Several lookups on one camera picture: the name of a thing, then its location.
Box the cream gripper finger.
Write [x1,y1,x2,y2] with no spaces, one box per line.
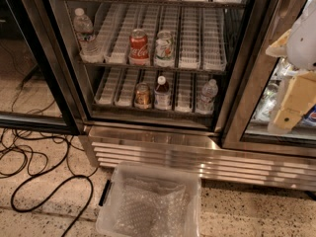
[268,72,316,135]
[266,30,291,57]

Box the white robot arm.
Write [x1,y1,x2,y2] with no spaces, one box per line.
[266,0,316,134]

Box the blue pepsi can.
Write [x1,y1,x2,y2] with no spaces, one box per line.
[302,105,316,126]

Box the silver can behind glass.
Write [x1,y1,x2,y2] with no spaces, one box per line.
[255,83,278,121]

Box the clear water bottle bottom shelf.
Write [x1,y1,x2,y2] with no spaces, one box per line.
[197,79,218,115]

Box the clear water bottle shelf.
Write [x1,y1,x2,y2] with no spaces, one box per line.
[73,8,103,63]
[197,79,218,115]

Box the white green soda can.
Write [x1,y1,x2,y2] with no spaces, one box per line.
[154,31,175,67]

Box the stainless steel fridge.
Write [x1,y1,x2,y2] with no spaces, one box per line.
[46,0,316,191]

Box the red coca-cola can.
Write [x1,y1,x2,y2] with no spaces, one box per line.
[128,29,149,65]

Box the gold brown can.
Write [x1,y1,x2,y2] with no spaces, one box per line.
[134,82,151,109]

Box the clear water bottle middle shelf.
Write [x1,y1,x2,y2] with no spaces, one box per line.
[73,8,103,63]

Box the open glass fridge door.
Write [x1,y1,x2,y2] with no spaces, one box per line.
[0,0,83,135]

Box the juice bottle white cap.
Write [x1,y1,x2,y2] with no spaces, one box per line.
[154,76,171,110]

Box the bubble wrap sheet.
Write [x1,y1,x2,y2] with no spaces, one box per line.
[114,178,190,237]

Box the clear plastic bin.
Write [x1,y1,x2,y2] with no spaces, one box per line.
[96,162,201,237]

